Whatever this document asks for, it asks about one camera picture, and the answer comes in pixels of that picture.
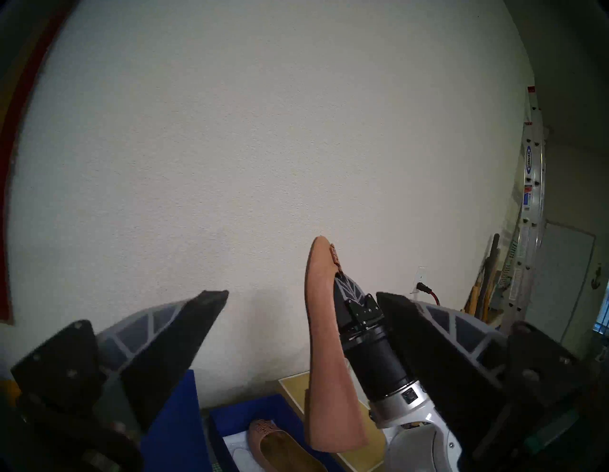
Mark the white wall outlet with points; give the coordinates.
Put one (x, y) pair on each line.
(419, 273)

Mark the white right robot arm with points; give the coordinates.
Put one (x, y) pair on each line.
(414, 447)

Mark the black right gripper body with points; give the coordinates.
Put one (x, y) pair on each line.
(371, 361)

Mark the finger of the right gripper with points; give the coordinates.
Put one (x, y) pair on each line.
(349, 289)

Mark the leaning wooden sticks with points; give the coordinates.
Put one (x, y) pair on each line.
(480, 295)

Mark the aluminium ladder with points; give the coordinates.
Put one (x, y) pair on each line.
(530, 190)

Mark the white flat door panel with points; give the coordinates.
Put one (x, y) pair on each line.
(566, 285)

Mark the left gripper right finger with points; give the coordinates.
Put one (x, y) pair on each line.
(452, 371)

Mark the blue shoe box lid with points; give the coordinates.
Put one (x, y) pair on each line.
(176, 428)

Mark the red yellow striped flag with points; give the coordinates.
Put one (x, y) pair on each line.
(4, 238)

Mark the white tissue paper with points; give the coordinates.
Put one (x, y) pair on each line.
(238, 452)

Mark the blue shoe box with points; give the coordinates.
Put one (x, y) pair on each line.
(238, 414)

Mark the tan leather shoe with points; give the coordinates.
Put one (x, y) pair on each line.
(328, 380)
(280, 452)

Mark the gold shoe box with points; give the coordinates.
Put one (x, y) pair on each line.
(295, 390)

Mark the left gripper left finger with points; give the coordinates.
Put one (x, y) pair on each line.
(157, 352)

